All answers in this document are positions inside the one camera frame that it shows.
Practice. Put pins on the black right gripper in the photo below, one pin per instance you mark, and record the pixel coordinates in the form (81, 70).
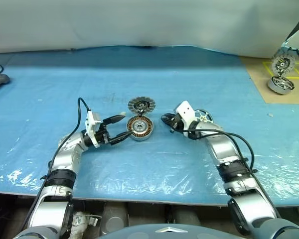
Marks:
(178, 124)

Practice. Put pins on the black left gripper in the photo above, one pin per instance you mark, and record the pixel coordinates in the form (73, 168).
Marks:
(103, 137)

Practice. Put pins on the motor housing with copper stator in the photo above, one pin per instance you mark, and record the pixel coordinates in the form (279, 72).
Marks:
(132, 124)

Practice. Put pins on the silver hinged motor lid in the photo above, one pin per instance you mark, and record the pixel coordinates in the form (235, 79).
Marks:
(290, 62)
(133, 105)

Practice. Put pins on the silver spoked rotor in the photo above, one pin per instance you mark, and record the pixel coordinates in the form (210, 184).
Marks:
(281, 82)
(203, 115)

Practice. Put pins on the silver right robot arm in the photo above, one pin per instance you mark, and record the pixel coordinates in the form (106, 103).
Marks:
(221, 147)

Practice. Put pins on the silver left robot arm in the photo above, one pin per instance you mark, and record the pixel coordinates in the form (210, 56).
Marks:
(64, 154)

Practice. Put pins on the silver motor housing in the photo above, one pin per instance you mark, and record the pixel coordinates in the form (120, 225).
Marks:
(276, 90)

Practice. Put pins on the blue plastic table cover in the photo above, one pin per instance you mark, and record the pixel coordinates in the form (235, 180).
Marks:
(64, 74)

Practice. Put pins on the grey rounded cylinder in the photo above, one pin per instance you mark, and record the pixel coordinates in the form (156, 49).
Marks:
(187, 215)
(114, 215)

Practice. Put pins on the brown cardboard mat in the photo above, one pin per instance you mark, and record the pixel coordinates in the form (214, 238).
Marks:
(259, 84)

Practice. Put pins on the white crumpled object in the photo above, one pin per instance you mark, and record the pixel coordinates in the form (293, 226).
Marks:
(79, 221)

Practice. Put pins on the white backdrop sheet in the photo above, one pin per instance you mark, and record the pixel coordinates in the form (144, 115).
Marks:
(139, 20)

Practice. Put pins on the grey-blue robot torso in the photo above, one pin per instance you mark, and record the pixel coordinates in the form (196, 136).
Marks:
(152, 231)

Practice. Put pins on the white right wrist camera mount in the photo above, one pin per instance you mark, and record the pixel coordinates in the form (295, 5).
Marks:
(185, 110)

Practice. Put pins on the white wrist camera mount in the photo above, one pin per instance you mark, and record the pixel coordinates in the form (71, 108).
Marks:
(185, 110)
(91, 124)

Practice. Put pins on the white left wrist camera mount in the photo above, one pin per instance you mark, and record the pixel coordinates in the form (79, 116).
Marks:
(91, 124)

